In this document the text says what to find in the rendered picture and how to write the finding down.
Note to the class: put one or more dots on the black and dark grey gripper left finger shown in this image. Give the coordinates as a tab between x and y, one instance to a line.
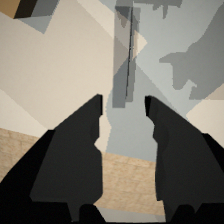
58	174

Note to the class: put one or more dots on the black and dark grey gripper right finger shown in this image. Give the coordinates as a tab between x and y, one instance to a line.
191	168

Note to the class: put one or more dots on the grey square stick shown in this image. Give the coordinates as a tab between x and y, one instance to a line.
122	23

